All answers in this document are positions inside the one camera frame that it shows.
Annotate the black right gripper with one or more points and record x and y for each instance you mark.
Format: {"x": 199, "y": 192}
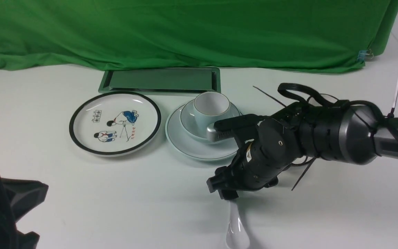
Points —
{"x": 262, "y": 161}

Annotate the plain white ceramic spoon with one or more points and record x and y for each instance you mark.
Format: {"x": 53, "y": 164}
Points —
{"x": 236, "y": 235}

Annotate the pale blue thin-rimmed bowl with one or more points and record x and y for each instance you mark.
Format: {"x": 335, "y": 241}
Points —
{"x": 189, "y": 125}

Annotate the pale blue cup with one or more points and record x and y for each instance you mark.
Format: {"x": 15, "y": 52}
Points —
{"x": 208, "y": 108}

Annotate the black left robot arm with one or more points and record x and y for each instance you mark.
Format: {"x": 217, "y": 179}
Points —
{"x": 17, "y": 198}

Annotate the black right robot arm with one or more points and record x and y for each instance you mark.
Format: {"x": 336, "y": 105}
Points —
{"x": 350, "y": 132}

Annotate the pale blue plain plate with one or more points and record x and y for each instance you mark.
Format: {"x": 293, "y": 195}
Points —
{"x": 191, "y": 148}

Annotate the black-rimmed illustrated plate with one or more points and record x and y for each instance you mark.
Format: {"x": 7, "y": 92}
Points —
{"x": 115, "y": 124}

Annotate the green backdrop cloth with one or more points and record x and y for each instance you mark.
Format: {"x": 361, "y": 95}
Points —
{"x": 317, "y": 36}

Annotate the blue binder clip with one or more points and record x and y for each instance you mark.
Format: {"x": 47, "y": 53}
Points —
{"x": 365, "y": 55}

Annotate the metal table cable hatch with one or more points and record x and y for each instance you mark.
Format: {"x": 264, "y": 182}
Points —
{"x": 164, "y": 81}

